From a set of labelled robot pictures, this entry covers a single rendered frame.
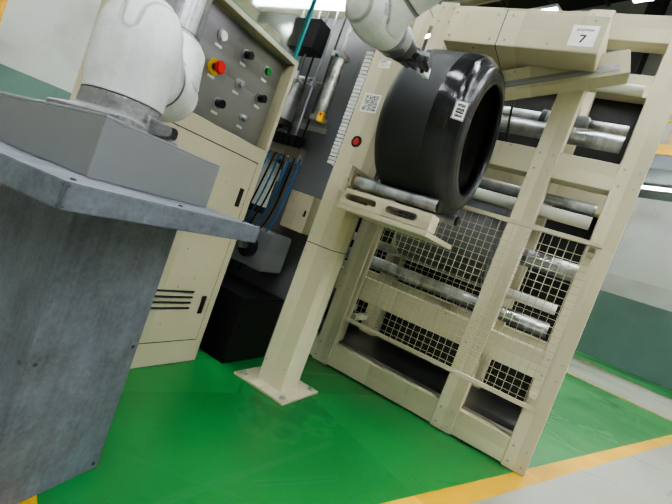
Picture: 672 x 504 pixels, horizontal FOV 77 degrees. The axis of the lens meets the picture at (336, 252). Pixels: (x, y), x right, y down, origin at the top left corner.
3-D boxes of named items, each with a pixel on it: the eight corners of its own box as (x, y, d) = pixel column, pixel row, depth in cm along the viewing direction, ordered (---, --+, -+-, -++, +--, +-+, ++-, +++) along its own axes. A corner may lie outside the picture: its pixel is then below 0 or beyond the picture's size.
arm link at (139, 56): (61, 74, 77) (93, -43, 76) (101, 103, 95) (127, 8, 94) (152, 103, 79) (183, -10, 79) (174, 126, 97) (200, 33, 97)
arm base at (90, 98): (144, 129, 75) (152, 99, 75) (40, 102, 78) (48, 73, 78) (194, 155, 93) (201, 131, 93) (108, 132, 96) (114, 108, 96)
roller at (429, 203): (357, 173, 159) (357, 184, 162) (351, 177, 156) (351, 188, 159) (444, 198, 143) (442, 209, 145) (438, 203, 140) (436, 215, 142)
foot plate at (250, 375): (233, 373, 173) (235, 368, 173) (272, 365, 197) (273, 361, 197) (282, 406, 161) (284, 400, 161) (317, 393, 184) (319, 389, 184)
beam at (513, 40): (441, 39, 183) (454, 6, 182) (454, 69, 205) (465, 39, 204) (597, 54, 153) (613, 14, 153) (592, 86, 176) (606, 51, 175)
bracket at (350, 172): (337, 188, 155) (346, 162, 155) (378, 210, 190) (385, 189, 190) (345, 190, 154) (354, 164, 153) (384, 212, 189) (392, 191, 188)
